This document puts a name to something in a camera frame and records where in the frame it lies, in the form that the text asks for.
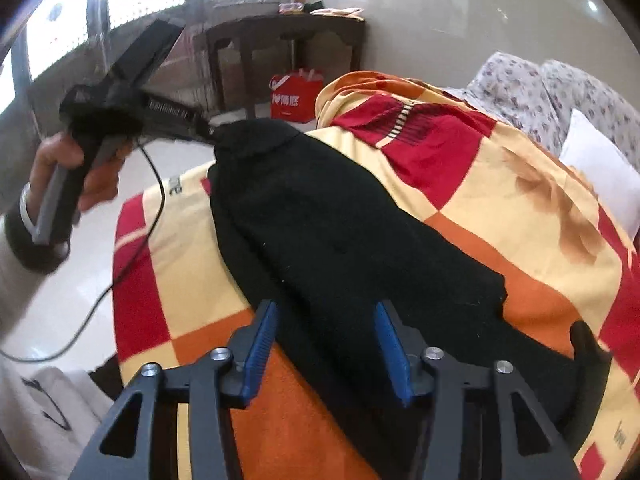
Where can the checkered red yellow orange blanket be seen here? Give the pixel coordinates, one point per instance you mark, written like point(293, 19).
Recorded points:
point(525, 220)

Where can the floral pillow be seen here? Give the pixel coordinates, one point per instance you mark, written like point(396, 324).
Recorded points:
point(510, 91)
point(592, 97)

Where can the black pants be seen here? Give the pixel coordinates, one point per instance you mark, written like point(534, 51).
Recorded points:
point(340, 260)

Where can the red shopping bag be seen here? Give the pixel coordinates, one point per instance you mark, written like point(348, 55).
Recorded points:
point(296, 95)

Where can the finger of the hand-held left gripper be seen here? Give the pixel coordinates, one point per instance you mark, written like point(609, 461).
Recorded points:
point(212, 129)

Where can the white pillow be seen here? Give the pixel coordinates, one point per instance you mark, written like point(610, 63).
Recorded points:
point(602, 162)

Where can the peach cloth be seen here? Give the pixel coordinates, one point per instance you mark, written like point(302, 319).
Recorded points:
point(337, 12)

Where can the dark wooden table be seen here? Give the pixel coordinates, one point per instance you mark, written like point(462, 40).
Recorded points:
point(280, 55)

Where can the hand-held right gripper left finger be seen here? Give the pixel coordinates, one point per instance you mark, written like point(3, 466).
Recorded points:
point(261, 338)

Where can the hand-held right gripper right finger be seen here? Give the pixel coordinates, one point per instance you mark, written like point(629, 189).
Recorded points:
point(391, 345)

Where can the white plastic bag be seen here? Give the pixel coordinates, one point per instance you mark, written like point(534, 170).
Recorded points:
point(45, 410)

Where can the person's left hand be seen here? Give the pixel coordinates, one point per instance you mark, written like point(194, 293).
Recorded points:
point(62, 162)

